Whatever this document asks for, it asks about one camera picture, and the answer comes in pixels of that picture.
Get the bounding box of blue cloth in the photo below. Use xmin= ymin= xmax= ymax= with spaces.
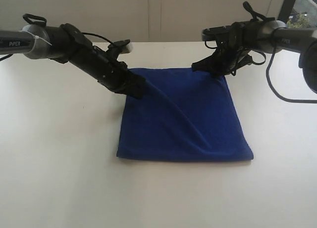
xmin=116 ymin=68 xmax=254 ymax=162

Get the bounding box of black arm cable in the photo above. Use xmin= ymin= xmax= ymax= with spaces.
xmin=242 ymin=1 xmax=317 ymax=104
xmin=0 ymin=13 xmax=117 ymax=62

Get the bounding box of black window frame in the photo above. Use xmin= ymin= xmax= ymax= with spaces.
xmin=278 ymin=0 xmax=296 ymax=23

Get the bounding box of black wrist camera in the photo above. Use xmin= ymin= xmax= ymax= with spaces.
xmin=202 ymin=26 xmax=231 ymax=42
xmin=107 ymin=39 xmax=133 ymax=55

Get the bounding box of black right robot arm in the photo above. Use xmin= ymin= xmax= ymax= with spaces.
xmin=192 ymin=20 xmax=317 ymax=92

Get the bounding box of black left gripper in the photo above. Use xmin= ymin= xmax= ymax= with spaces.
xmin=66 ymin=24 xmax=146 ymax=99

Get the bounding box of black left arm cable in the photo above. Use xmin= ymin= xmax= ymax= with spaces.
xmin=0 ymin=13 xmax=117 ymax=62

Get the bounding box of green tree outside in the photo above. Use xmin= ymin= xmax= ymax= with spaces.
xmin=287 ymin=13 xmax=310 ymax=28

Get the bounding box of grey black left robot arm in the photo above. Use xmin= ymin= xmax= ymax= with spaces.
xmin=0 ymin=23 xmax=145 ymax=99

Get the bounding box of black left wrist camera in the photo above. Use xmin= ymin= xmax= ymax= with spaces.
xmin=107 ymin=39 xmax=133 ymax=55

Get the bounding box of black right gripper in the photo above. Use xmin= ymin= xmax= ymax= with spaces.
xmin=192 ymin=22 xmax=252 ymax=77

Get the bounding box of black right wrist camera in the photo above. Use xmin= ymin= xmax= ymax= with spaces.
xmin=202 ymin=26 xmax=231 ymax=42

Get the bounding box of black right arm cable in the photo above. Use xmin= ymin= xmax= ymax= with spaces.
xmin=242 ymin=1 xmax=317 ymax=104

